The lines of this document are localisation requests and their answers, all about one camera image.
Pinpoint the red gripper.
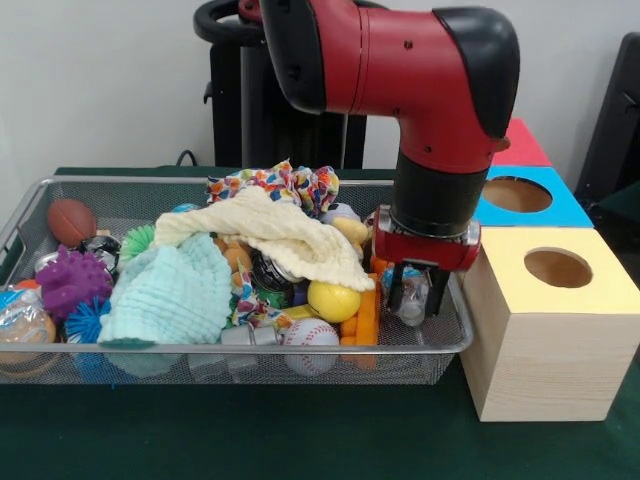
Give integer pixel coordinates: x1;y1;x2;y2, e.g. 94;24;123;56
370;204;482;317

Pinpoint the small clear water bottle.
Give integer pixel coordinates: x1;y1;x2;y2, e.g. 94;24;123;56
382;264;434;327

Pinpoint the brown toy football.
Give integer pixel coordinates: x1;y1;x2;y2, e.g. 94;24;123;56
47;198;98;248

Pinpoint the clear plastic bottle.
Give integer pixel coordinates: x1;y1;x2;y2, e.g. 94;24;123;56
0;284;57;346

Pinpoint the wooden box with three holes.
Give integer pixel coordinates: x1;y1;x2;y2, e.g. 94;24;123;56
458;117;640;423

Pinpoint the silver mesh bin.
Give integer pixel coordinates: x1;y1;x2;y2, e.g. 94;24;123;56
0;174;475;387

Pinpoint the yellow ball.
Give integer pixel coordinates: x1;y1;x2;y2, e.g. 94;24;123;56
307;280;363;324

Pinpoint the white toy baseball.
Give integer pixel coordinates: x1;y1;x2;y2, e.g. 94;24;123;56
279;318;341;376

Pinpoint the cream waffle cloth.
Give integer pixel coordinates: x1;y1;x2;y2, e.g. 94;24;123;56
153;185;376;292

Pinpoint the colourful patterned cloth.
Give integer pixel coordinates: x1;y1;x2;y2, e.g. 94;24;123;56
206;159;341;219

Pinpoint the dark green side tablecloth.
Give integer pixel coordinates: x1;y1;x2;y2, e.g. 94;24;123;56
594;182;640;236

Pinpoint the mint waffle cloth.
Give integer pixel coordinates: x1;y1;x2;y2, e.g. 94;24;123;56
97;233;234;347

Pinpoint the black chair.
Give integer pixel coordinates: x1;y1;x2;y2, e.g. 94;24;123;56
574;32;640;201

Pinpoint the purple spiky rubber toy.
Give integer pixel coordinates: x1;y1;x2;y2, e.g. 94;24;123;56
34;245;114;321

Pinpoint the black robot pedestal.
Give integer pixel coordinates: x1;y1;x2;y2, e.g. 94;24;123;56
193;0;371;171

